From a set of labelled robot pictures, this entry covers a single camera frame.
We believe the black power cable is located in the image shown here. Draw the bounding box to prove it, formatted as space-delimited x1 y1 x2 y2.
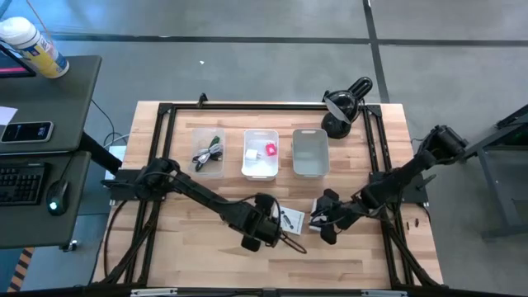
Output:
102 200 130 281

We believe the black keyboard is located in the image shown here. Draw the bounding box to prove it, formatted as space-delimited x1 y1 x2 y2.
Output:
0 163 47 207

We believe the black desk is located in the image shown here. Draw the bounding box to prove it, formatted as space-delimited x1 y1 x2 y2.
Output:
0 55 123 251

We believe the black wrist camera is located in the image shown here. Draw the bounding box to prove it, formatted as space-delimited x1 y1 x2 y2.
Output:
241 234 262 252
319 224 338 246

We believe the grey usb cable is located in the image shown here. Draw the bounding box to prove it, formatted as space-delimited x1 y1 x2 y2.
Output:
191 144 224 164

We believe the black computer mouse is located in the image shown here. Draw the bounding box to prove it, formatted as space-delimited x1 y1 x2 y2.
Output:
45 180 72 217

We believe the white acer product box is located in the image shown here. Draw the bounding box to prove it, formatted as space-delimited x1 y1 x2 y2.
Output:
272 205 306 236

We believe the black smartphone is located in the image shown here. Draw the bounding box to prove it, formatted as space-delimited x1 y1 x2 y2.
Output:
0 120 55 144

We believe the clear plastic bin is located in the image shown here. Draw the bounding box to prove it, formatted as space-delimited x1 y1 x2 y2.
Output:
190 127 227 179

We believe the grey plastic bin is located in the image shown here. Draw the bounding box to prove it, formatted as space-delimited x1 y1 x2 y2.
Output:
291 128 331 180

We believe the dark grey metal stand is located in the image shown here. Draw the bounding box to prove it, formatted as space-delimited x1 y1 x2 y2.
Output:
465 102 528 241

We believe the desk monitor screen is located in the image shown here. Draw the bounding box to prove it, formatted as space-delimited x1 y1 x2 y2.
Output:
0 40 37 79

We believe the white power adapter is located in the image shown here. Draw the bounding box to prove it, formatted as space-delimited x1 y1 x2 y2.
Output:
103 144 130 182

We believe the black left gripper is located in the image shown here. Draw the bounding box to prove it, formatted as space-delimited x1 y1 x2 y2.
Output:
247 194 308 255

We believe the white plastic bin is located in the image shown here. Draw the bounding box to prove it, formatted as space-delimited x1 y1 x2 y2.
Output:
241 129 281 182

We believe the white paper sheet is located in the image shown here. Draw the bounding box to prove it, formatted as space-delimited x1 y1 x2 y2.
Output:
0 106 19 126

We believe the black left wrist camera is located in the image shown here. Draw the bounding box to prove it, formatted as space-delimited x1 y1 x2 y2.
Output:
241 234 262 252

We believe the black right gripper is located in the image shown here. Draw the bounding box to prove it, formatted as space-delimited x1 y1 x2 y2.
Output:
309 188 370 230

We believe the silver metal bracket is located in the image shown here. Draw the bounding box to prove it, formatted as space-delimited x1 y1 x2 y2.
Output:
130 288 179 297
361 290 408 297

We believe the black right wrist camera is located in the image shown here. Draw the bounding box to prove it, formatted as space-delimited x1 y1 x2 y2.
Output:
319 224 338 246

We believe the black desk lamp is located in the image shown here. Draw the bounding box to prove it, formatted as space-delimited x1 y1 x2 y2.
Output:
320 76 374 140

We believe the white wipes canister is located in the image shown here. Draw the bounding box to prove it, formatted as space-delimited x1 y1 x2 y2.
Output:
0 16 70 79

